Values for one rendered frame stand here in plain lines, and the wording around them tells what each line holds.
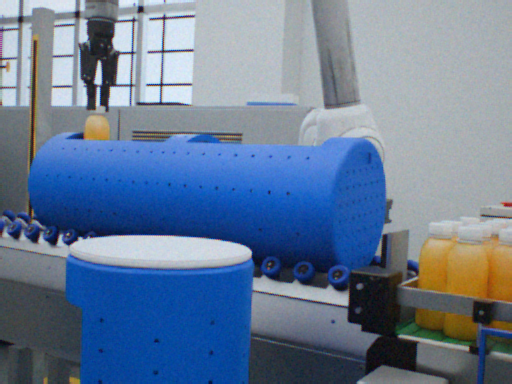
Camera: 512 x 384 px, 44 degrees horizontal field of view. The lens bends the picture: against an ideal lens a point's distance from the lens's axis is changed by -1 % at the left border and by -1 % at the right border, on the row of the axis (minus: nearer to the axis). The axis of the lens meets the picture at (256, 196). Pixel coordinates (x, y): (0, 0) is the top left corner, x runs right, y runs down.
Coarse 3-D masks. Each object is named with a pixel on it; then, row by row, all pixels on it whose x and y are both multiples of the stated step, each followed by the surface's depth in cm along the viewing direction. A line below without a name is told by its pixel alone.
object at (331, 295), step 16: (0, 240) 175; (16, 240) 172; (32, 240) 169; (64, 256) 160; (256, 288) 130; (272, 288) 128; (288, 288) 126; (304, 288) 125; (320, 288) 123; (336, 288) 122; (336, 304) 120
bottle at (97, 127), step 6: (90, 114) 168; (96, 114) 167; (102, 114) 168; (90, 120) 167; (96, 120) 167; (102, 120) 167; (90, 126) 166; (96, 126) 166; (102, 126) 167; (108, 126) 169; (84, 132) 168; (90, 132) 166; (96, 132) 166; (102, 132) 167; (108, 132) 169; (84, 138) 168; (90, 138) 167; (96, 138) 167; (102, 138) 167; (108, 138) 169
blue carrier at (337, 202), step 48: (48, 144) 166; (96, 144) 157; (144, 144) 149; (192, 144) 142; (240, 144) 136; (336, 144) 125; (48, 192) 160; (96, 192) 151; (144, 192) 142; (192, 192) 135; (240, 192) 129; (288, 192) 123; (336, 192) 119; (384, 192) 140; (240, 240) 132; (288, 240) 125; (336, 240) 120
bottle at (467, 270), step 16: (464, 240) 103; (464, 256) 102; (480, 256) 102; (448, 272) 104; (464, 272) 102; (480, 272) 102; (448, 288) 104; (464, 288) 102; (480, 288) 102; (448, 320) 104; (464, 320) 102; (448, 336) 104; (464, 336) 102
